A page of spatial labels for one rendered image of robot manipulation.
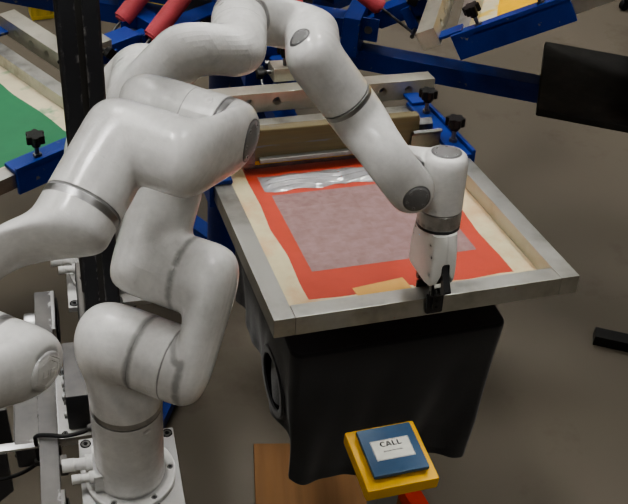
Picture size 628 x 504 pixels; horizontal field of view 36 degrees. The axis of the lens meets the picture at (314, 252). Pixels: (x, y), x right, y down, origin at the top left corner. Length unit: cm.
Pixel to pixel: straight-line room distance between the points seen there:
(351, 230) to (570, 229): 204
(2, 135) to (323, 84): 116
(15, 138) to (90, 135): 141
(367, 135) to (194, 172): 53
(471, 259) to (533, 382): 138
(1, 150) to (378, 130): 114
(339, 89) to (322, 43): 7
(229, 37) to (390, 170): 32
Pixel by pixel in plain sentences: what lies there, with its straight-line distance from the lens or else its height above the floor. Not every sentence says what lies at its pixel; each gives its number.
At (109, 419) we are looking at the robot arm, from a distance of 128.
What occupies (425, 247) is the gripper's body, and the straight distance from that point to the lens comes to 167.
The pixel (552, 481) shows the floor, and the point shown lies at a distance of 301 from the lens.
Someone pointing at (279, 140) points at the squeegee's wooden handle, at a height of 110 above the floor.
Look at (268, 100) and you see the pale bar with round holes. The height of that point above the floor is 105.
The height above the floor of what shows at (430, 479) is 95.
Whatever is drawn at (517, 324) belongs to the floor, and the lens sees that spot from 343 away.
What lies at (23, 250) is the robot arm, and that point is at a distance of 103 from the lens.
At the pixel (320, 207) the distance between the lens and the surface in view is 205.
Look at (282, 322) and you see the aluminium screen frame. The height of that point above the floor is 113.
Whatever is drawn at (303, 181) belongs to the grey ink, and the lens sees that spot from 213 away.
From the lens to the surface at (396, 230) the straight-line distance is 198.
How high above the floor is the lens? 229
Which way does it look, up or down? 40 degrees down
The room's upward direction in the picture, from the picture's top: 6 degrees clockwise
